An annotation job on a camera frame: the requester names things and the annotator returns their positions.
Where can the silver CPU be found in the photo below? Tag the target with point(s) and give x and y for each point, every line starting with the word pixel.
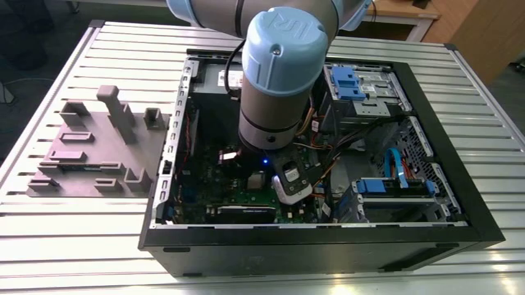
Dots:
pixel 256 182

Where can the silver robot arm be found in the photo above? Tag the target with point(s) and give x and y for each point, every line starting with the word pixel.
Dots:
pixel 283 77

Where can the green motherboard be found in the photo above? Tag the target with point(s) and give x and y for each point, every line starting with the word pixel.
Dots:
pixel 203 190

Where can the black graphics card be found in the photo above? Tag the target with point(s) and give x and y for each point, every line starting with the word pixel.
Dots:
pixel 243 213

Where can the black RAM slot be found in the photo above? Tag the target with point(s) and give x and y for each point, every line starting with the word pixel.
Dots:
pixel 294 210
pixel 303 206
pixel 298 209
pixel 287 211

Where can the blue board connector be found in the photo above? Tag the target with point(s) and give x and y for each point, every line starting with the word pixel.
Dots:
pixel 189 196

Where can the grey power supply unit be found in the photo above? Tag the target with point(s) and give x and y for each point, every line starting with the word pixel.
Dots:
pixel 212 107

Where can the hard disk in blue carrier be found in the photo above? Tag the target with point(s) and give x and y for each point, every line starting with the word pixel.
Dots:
pixel 370 186

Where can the black PC case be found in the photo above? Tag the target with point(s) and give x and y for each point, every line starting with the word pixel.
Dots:
pixel 287 252

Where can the blue disk carrier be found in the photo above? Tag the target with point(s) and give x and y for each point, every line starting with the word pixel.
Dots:
pixel 351 93
pixel 344 77

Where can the silver metal disk bay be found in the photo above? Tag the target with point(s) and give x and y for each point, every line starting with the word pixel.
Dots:
pixel 403 201
pixel 368 110

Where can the grey parts rack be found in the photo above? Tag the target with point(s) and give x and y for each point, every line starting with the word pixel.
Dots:
pixel 101 147

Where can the RAM stick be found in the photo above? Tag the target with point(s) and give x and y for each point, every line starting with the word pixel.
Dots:
pixel 78 168

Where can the wooden desk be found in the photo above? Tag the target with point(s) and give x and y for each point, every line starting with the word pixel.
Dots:
pixel 410 13

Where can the brown wooden cabinet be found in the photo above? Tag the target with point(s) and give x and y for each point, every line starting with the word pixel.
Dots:
pixel 483 37

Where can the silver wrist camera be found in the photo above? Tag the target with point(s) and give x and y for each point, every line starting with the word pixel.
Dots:
pixel 292 190

